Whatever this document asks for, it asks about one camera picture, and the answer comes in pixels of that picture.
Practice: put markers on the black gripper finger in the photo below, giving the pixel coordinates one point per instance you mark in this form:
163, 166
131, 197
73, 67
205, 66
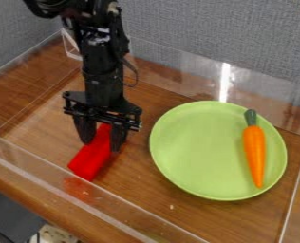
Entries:
118, 136
86, 129

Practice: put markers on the red star-profile block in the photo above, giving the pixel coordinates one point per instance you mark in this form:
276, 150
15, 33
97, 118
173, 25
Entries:
93, 155

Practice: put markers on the clear acrylic enclosure wall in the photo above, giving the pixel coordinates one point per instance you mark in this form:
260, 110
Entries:
130, 205

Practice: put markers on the orange toy carrot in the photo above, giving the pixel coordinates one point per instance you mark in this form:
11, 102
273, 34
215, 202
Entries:
253, 142

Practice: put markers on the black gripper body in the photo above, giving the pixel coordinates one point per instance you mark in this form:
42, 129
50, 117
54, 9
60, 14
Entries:
102, 102

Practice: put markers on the white power strip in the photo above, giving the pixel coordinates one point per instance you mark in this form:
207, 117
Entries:
51, 234

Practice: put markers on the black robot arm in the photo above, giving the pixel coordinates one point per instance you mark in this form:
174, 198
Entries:
94, 20

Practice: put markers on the green plate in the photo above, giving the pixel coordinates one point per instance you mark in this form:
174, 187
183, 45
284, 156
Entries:
197, 150

